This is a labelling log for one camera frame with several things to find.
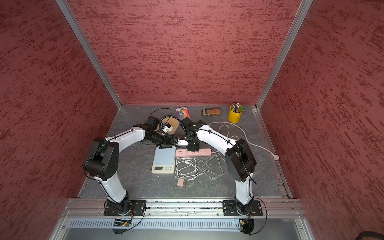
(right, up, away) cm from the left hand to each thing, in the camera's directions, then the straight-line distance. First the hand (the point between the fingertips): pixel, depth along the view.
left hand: (174, 147), depth 87 cm
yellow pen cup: (+41, +23, +13) cm, 48 cm away
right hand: (+12, 0, +1) cm, 12 cm away
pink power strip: (+7, -4, +5) cm, 9 cm away
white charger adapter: (+7, +4, -10) cm, 12 cm away
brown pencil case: (+25, +23, +26) cm, 43 cm away
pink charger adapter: (+5, -18, -6) cm, 20 cm away
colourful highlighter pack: (+3, +22, +26) cm, 34 cm away
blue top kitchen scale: (-6, -8, 0) cm, 10 cm away
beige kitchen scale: (-4, +15, +18) cm, 24 cm away
